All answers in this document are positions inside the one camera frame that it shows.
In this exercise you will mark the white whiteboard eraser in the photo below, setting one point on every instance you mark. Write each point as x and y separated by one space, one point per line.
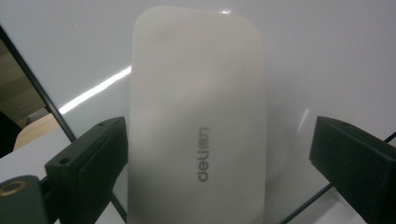
196 109

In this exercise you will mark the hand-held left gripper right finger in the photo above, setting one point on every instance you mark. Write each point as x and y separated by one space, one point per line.
351 158

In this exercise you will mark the white whiteboard with black frame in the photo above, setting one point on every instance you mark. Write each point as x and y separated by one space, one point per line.
311 56

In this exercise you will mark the wooden table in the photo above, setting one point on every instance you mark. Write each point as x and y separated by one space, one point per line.
37 130

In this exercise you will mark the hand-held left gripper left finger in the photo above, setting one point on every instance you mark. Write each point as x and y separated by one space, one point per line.
93 168

